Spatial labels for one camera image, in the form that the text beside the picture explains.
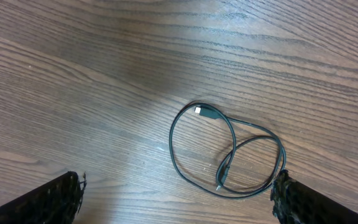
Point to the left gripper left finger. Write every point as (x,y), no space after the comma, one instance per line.
(56,202)

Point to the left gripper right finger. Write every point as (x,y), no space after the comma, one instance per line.
(296,203)

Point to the black cable staying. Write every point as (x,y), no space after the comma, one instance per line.
(211,112)

